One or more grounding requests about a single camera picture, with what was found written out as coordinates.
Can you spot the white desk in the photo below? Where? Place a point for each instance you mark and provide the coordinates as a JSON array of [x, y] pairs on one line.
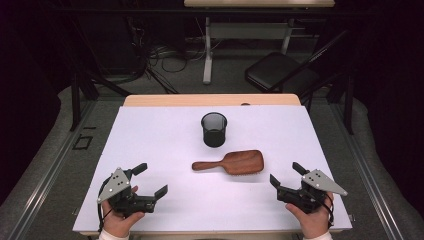
[[260, 3]]

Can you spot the black mesh cup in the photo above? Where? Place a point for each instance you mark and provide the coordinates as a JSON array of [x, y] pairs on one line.
[[213, 138]]

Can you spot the metal floor rail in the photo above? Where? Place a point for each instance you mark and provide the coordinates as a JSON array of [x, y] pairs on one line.
[[50, 170], [366, 173]]

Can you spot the white table sheet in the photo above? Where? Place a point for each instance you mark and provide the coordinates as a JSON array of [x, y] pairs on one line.
[[150, 133]]

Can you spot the wooden hairbrush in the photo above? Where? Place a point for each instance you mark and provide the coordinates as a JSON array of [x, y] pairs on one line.
[[245, 162]]

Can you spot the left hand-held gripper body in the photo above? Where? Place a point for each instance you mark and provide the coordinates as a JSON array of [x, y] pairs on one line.
[[118, 186]]

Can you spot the wooden table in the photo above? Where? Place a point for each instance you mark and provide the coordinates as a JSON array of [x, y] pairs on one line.
[[200, 100]]

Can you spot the black metal stand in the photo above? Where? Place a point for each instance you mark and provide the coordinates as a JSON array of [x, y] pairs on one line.
[[349, 106], [75, 100]]

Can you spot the black folding chair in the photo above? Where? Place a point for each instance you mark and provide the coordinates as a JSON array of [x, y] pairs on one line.
[[276, 70]]

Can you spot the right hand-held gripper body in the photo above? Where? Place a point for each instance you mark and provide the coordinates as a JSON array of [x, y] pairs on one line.
[[316, 181]]

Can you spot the person's right hand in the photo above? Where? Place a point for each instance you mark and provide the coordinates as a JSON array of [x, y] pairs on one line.
[[315, 223]]

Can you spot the person's left hand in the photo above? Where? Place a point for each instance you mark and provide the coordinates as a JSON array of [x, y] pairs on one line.
[[116, 223]]

